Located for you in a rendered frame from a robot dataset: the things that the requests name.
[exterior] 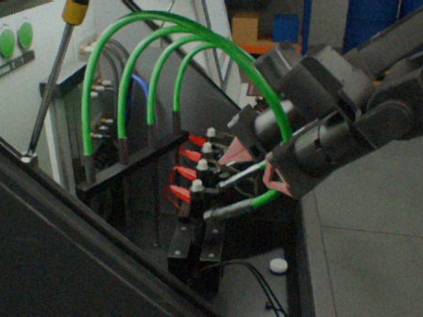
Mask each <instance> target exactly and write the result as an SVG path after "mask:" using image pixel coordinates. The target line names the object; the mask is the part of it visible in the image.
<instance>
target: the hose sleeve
mask: <svg viewBox="0 0 423 317"><path fill-rule="evenodd" d="M252 199H254V198H251V199H245V200H243V201H240V202H238V203H237V204H232V205H229V206H227V207H224V208H221V209H216V210H215V211H213V212H212V214H211V217H212V218H213V219H214V220H215V221H216V222H219V221H223V220H224V219H228V218H232V217H234V216H237V215H239V214H242V213H247V212H251V211H252V210H255V208H254V207H253V206H252V205H251V200H252ZM256 209H257V208H256Z"/></svg>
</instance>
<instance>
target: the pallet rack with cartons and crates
mask: <svg viewBox="0 0 423 317"><path fill-rule="evenodd" d="M312 2H313V0H304V6H303V19H302V25H301V35H298V32H299V26H300V20H299V16H298V15H290V14H277V13H275V17H274V34H272V33H260V24H261V17H260V13H243V12H237V13H236V15H235V16H234V17H233V19H232V31H231V35H232V42H234V43H235V44H237V45H239V46H240V47H241V48H242V49H245V51H246V52H247V53H250V54H265V53H266V51H267V50H271V48H273V47H274V46H277V45H279V44H281V43H282V42H284V41H290V42H291V44H293V45H294V46H295V48H296V49H297V50H298V51H299V52H300V54H301V55H302V56H303V57H304V56H305V55H307V45H308V39H309V27H310V20H311V8H312Z"/></svg>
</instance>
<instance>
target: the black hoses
mask: <svg viewBox="0 0 423 317"><path fill-rule="evenodd" d="M110 44H115V45H116V46H118V47H119V48H120V49H121V50H122V52H123V53H124V54H125V56H126V58H127V61H128V59H129V58H130V55H129V54H128V53H127V51H126V49H125V48H124V47H123V46H122V45H121V44H120V43H119V42H117V41H116V40H113V39H109V40H108V44H105V46H104V47H106V48H108V49H109V50H110V51H111V52H112V53H113V54H114V55H115V56H116V58H117V59H118V60H119V63H120V66H121V69H122V75H123V72H124V69H125V67H124V64H123V62H122V57H121V56H120V55H119V53H118V51H116V50H115V48H113V47H112V46H111V45H110ZM102 54H103V56H104V57H106V58H107V60H108V61H109V63H110V65H111V67H112V70H113V73H114V76H113V78H114V89H113V88H111V87H105V91H110V92H112V93H113V94H115V98H114V112H113V119H112V124H111V133H110V136H108V135H102V139H108V140H109V143H108V144H107V145H104V143H102V145H101V146H99V147H98V151H97V150H96V152H95V154H94V159H95V161H97V162H98V163H100V164H101V166H98V164H97V163H95V167H96V168H97V169H99V170H103V168H104V167H106V164H107V162H109V159H111V156H112V154H114V153H115V150H116V149H118V138H117V137H118V136H119V134H118V100H119V82H118V71H117V68H116V66H115V64H114V61H113V59H111V57H110V55H109V54H108V52H106V51H105V50H103V51H102ZM129 92H130V81H129V83H128V88H127V93H126V99H125V109H124V110H126V113H127V117H126V120H125V123H124V127H125V130H126V127H127V126H128V124H129V120H130V118H131V113H130V109H129V106H128V105H127V100H128V95H129ZM101 147H102V148H101ZM104 147H105V148H106V149H104ZM118 151H119V149H118ZM101 152H104V153H106V155H105V156H104V155H103V154H101ZM98 157H101V158H102V159H103V161H102V160H101V159H100V158H98Z"/></svg>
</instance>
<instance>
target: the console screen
mask: <svg viewBox="0 0 423 317"><path fill-rule="evenodd" d="M201 3H202V7H203V10H204V14H205V19H206V23H207V27H208V28H209V29H211V30H212V31H214V32H216V33H219V34H220V35H222V36H223V37H226V38H227V39H228V40H230V41H231V38H230V34H229V30H228V27H227V19H226V15H225V12H224V5H223V1H222V0H201ZM212 51H213V53H214V60H215V65H216V68H217V71H218V74H219V82H220V85H221V88H222V90H224V92H225V91H226V88H227V85H228V78H229V75H230V72H231V69H232V66H233V60H232V58H231V57H229V56H228V55H227V54H226V53H224V51H222V50H221V49H220V48H213V49H212Z"/></svg>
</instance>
